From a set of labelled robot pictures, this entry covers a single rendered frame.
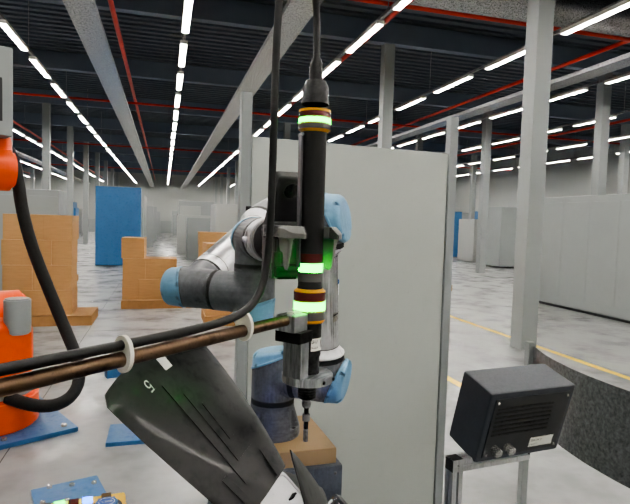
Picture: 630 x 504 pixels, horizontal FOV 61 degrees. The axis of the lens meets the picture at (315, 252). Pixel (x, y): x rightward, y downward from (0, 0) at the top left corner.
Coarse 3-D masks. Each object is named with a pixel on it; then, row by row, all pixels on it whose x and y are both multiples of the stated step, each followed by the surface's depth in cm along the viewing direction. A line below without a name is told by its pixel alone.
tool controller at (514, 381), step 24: (480, 384) 127; (504, 384) 128; (528, 384) 129; (552, 384) 131; (456, 408) 135; (480, 408) 126; (504, 408) 125; (528, 408) 128; (552, 408) 131; (456, 432) 135; (480, 432) 126; (504, 432) 128; (528, 432) 131; (552, 432) 134; (480, 456) 128; (504, 456) 131
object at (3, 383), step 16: (272, 320) 65; (288, 320) 68; (192, 336) 55; (208, 336) 56; (224, 336) 58; (240, 336) 60; (144, 352) 49; (160, 352) 51; (176, 352) 52; (48, 368) 42; (64, 368) 43; (80, 368) 44; (96, 368) 45; (112, 368) 46; (0, 384) 38; (16, 384) 39; (32, 384) 40; (48, 384) 42
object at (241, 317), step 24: (312, 0) 70; (264, 264) 64; (264, 288) 64; (240, 312) 60; (120, 336) 48; (144, 336) 50; (168, 336) 52; (24, 360) 40; (48, 360) 42; (72, 360) 43
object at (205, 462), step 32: (192, 352) 73; (128, 384) 60; (160, 384) 64; (192, 384) 68; (224, 384) 73; (128, 416) 58; (160, 416) 61; (192, 416) 65; (224, 416) 68; (256, 416) 73; (160, 448) 59; (192, 448) 62; (224, 448) 65; (256, 448) 68; (192, 480) 60; (224, 480) 63; (256, 480) 66
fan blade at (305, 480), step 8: (296, 456) 42; (296, 464) 40; (296, 472) 40; (304, 472) 42; (304, 480) 40; (312, 480) 44; (304, 488) 39; (312, 488) 42; (304, 496) 38; (312, 496) 41; (320, 496) 45
